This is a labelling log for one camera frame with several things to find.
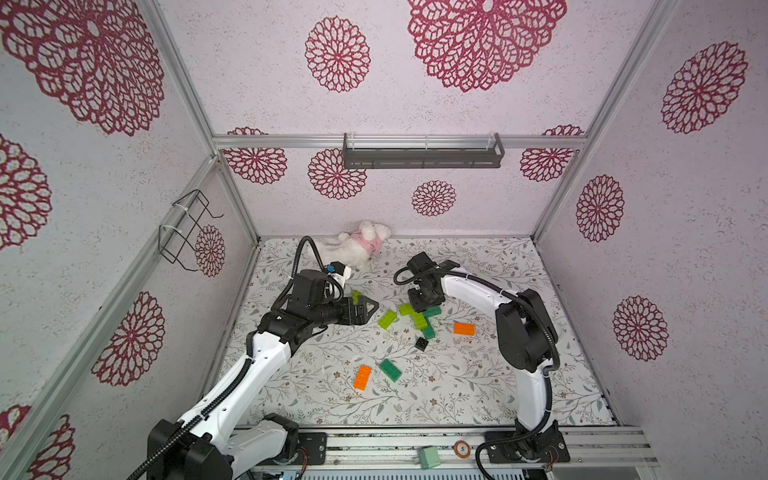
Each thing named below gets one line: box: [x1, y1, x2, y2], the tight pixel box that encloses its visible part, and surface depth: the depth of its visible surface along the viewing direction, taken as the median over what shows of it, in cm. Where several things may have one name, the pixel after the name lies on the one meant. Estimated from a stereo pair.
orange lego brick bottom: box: [354, 365, 373, 391], surface depth 86 cm
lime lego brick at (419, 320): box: [412, 312, 428, 331], surface depth 96 cm
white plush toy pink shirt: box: [321, 221, 391, 269], surface depth 108 cm
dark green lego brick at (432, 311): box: [423, 306, 442, 319], surface depth 98 cm
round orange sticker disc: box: [454, 440, 471, 459], surface depth 76 cm
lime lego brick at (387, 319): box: [378, 310, 397, 330], surface depth 98 cm
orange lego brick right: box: [453, 322, 476, 336], surface depth 97 cm
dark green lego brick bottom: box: [379, 358, 403, 383], surface depth 87 cm
